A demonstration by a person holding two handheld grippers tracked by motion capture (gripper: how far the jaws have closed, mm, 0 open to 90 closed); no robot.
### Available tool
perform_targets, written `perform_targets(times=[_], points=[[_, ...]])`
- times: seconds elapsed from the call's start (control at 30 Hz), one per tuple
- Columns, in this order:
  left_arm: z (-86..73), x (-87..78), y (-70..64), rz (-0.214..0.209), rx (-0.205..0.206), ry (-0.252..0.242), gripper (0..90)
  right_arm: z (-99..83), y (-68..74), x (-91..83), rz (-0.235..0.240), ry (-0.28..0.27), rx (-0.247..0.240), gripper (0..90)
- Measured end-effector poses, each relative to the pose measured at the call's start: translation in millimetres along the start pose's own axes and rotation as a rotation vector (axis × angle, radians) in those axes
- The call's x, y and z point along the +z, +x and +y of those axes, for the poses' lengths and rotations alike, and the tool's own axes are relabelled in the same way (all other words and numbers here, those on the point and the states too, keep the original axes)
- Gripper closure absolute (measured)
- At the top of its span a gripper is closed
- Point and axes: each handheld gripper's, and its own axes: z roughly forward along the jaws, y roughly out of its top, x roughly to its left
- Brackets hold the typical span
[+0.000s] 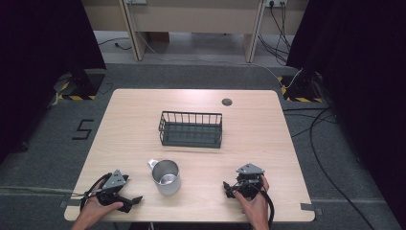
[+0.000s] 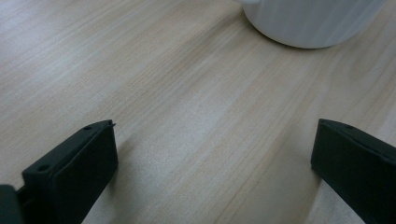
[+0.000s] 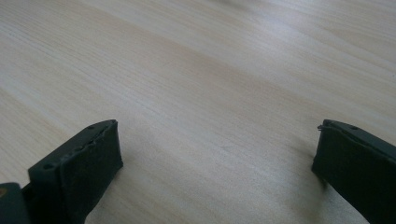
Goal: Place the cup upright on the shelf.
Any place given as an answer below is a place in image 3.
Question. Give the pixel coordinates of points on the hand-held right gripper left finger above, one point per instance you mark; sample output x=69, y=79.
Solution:
x=77, y=174

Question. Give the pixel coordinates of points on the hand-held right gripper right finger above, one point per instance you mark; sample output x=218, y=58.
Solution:
x=358, y=168

